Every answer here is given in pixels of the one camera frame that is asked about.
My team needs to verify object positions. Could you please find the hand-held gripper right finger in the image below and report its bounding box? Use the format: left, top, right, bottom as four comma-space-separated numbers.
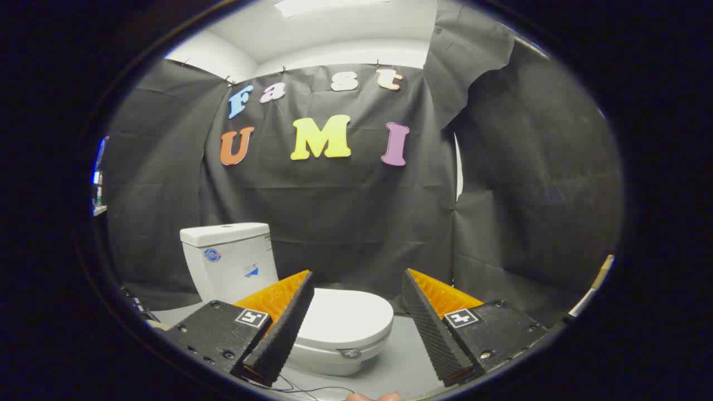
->
402, 268, 550, 388

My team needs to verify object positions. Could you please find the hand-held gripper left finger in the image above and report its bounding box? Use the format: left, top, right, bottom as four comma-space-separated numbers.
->
164, 270, 315, 388

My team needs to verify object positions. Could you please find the white toilet lid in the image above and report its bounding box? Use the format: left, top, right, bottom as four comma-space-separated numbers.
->
294, 287, 394, 353

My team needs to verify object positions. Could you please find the white ceramic toilet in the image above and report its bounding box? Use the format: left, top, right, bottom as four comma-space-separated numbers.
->
184, 234, 392, 377

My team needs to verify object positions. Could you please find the white toilet tank cover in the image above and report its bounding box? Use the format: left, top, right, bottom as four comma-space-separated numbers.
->
179, 222, 271, 248

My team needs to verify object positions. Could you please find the black backdrop cloth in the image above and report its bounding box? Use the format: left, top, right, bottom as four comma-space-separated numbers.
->
105, 0, 623, 330

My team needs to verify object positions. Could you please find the thin black cable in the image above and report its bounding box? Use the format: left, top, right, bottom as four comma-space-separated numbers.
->
245, 375, 358, 400

